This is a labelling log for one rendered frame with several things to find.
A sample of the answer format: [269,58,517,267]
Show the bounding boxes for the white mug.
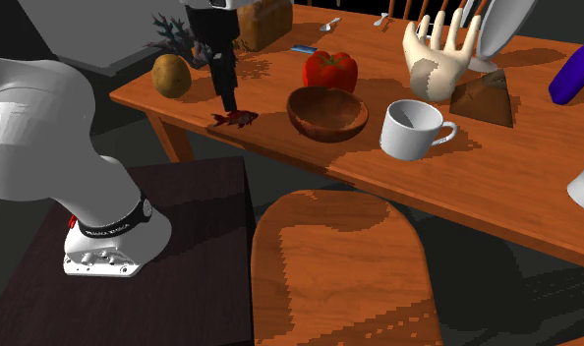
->
[379,98,460,162]

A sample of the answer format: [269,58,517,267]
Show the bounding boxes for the wooden spindle-back chair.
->
[386,0,490,23]

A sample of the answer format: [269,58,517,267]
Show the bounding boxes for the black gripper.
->
[185,4,242,113]

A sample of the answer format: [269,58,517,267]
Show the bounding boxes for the dark coral figure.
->
[145,12,214,71]

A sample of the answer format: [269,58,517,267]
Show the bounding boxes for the wooden dining table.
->
[108,3,584,274]

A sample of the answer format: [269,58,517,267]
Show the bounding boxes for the red bell pepper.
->
[302,49,359,95]

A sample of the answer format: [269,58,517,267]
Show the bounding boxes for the dark robot stand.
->
[0,155,256,346]

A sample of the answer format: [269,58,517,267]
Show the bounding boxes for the brown bread loaf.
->
[236,0,295,53]

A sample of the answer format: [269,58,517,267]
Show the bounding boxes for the cream hand-shaped figure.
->
[401,6,483,103]

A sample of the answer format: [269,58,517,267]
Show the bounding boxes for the red fish figure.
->
[210,108,261,130]

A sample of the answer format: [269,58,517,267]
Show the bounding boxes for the purple curved object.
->
[548,38,584,107]

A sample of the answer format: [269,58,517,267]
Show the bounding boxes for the brown wooden bowl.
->
[285,86,371,144]

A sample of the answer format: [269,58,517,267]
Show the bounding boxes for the brown wedge-shaped block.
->
[448,68,515,129]

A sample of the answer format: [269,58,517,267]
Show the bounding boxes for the brown potato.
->
[150,52,194,100]

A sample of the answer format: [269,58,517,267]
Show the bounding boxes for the grey stemmed glass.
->
[466,0,539,75]

